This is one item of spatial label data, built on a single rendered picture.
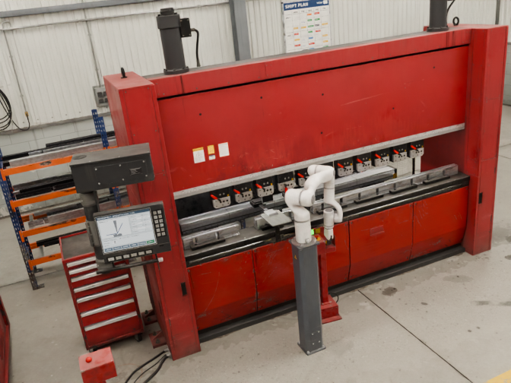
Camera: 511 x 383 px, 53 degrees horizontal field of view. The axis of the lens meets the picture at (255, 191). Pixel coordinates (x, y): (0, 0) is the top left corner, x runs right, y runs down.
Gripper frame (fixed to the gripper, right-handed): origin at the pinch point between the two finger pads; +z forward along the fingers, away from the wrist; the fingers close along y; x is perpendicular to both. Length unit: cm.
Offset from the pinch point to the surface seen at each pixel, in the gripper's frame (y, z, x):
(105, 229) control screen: 42, -78, -174
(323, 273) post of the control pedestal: 0.3, 31.8, -5.8
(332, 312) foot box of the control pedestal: 11, 69, -2
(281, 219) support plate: -13.6, -24.3, -37.2
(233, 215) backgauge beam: -53, -15, -71
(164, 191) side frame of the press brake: -2, -76, -130
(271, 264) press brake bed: -14, 19, -49
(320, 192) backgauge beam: -64, -14, 19
